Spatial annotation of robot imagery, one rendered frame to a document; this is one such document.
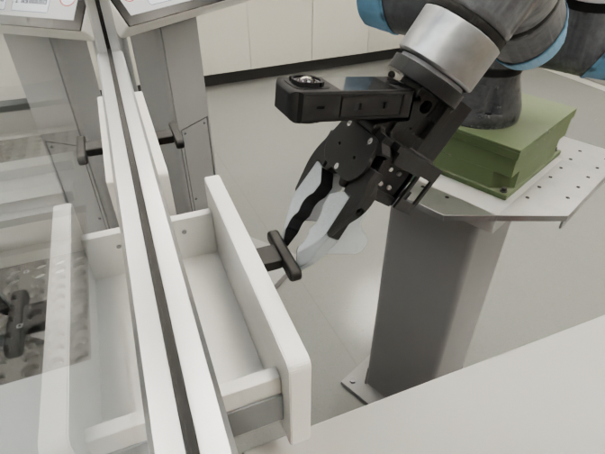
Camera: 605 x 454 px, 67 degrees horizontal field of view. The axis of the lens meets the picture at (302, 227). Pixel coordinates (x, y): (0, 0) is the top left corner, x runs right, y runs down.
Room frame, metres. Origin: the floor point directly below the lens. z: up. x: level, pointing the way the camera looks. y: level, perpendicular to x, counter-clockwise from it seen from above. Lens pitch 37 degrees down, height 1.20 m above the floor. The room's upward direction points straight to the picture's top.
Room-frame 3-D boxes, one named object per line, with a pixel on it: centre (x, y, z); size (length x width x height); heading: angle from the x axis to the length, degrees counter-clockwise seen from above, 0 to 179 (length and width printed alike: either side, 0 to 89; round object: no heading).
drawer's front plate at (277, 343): (0.34, 0.05, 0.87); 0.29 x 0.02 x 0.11; 22
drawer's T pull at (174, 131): (0.62, 0.20, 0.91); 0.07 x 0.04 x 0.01; 22
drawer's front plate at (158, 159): (0.61, 0.22, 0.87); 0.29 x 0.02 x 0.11; 22
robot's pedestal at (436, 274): (0.82, -0.33, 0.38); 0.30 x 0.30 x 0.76; 45
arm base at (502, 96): (0.82, -0.33, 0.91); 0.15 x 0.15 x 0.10
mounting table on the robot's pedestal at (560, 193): (0.84, -0.34, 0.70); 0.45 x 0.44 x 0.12; 135
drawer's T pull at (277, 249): (0.35, 0.03, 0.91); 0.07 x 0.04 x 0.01; 22
